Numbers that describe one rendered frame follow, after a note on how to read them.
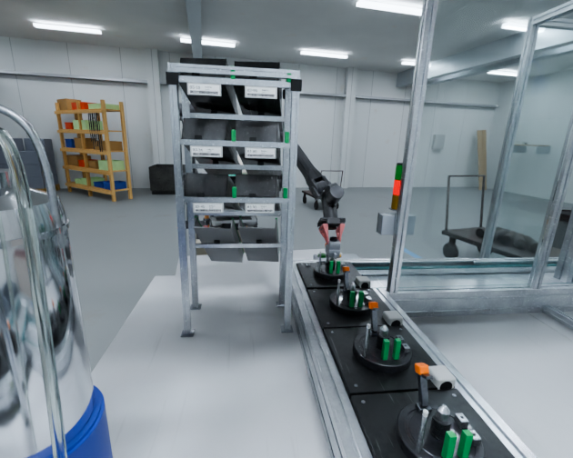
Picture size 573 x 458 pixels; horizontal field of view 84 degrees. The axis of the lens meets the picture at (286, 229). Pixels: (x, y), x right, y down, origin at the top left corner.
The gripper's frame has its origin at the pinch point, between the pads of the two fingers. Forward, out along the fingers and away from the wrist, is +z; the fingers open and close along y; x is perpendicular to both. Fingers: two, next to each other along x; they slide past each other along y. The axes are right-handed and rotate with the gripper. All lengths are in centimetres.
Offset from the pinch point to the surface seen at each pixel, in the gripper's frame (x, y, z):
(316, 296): -6.9, -10.2, 22.1
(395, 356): -37, 0, 42
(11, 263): -82, -57, 32
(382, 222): -18.0, 12.5, -0.8
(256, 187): -26.3, -31.3, -8.5
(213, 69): -50, -43, -30
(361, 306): -17.4, 1.0, 27.5
